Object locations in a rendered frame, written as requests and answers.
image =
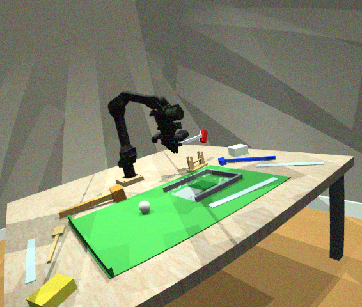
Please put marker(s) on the white golf ball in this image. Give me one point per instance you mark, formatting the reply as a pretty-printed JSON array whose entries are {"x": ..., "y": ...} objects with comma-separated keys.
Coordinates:
[{"x": 144, "y": 206}]

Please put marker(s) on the blue golf putter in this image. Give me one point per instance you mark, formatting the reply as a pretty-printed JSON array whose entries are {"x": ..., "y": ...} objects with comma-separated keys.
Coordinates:
[{"x": 223, "y": 161}]

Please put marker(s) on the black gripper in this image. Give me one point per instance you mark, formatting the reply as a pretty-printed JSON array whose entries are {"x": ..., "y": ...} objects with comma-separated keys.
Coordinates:
[{"x": 168, "y": 137}]

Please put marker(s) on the green flat mat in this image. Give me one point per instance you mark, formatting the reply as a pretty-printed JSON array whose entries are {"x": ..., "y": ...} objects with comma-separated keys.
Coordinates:
[{"x": 127, "y": 237}]

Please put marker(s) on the white cube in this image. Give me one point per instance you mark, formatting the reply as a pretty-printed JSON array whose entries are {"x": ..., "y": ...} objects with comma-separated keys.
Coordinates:
[{"x": 238, "y": 150}]

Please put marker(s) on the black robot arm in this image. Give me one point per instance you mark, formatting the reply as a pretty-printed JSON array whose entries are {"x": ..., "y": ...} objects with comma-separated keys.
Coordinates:
[{"x": 116, "y": 107}]

